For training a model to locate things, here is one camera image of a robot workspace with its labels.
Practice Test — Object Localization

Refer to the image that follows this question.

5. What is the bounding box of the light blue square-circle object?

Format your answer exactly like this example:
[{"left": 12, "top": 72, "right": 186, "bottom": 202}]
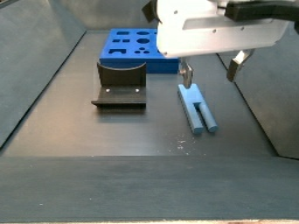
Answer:
[{"left": 177, "top": 84, "right": 218, "bottom": 134}]

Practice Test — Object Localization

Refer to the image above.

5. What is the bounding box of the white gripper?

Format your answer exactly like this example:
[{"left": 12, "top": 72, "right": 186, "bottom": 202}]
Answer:
[{"left": 156, "top": 0, "right": 288, "bottom": 88}]

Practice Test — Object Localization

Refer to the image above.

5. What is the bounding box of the blue foam shape tray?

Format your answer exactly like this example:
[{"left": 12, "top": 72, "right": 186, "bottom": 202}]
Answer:
[{"left": 98, "top": 28, "right": 178, "bottom": 74}]

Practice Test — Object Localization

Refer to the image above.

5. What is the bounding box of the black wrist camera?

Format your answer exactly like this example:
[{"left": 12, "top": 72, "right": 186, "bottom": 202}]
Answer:
[{"left": 224, "top": 0, "right": 299, "bottom": 34}]

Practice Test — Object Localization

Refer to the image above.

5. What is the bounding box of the black fixture stand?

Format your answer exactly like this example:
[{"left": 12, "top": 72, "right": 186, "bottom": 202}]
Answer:
[{"left": 90, "top": 64, "right": 145, "bottom": 108}]

